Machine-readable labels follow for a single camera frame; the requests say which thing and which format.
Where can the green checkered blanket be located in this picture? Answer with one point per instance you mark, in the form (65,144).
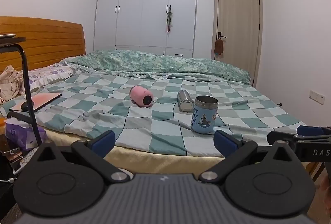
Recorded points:
(155,123)

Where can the purple tissue pack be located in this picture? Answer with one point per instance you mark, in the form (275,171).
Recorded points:
(22,135)

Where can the beige crumpled cloth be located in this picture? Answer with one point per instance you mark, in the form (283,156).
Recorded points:
(10,82)

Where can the yellow bed sheet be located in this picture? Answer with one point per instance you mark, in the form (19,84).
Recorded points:
(165,162)

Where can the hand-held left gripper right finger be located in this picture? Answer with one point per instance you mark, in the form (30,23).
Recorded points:
(224,143)

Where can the hanging ornament with tassels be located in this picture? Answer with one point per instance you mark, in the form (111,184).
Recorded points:
(169,20)

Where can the beige door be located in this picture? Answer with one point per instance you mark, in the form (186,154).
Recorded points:
(239,27)

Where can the white wardrobe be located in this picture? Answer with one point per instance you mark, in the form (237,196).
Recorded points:
(144,7)

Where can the black side table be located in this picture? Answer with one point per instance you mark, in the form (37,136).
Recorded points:
(27,79)

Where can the pink cup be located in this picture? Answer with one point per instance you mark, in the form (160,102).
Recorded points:
(141,96)

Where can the purple floral pillow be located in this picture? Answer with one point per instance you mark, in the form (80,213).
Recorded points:
(49,74)

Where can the wooden bed headboard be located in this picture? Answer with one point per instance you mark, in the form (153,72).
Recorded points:
(49,40)

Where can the stainless steel cup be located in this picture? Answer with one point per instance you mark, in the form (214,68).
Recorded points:
(184,101)

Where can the person's right hand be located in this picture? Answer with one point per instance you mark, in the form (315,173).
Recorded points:
(325,187)

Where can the pink laptop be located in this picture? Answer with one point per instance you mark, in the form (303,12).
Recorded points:
(45,98)

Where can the brown hanging pouch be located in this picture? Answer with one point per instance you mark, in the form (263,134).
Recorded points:
(218,47)

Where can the black computer mouse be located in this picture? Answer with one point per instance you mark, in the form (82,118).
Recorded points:
(27,106)

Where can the white wall socket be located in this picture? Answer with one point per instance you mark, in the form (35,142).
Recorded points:
(317,97)

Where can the grey laptop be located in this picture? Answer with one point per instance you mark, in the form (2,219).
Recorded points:
(7,35)

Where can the blue printed cup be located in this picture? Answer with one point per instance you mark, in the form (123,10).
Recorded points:
(204,116)

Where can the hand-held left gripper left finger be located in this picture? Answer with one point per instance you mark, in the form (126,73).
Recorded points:
(103,141)

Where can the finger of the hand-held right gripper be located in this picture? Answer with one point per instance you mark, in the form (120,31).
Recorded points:
(280,137)
(309,131)

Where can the green floral quilt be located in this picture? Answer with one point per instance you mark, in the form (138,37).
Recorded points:
(160,63)

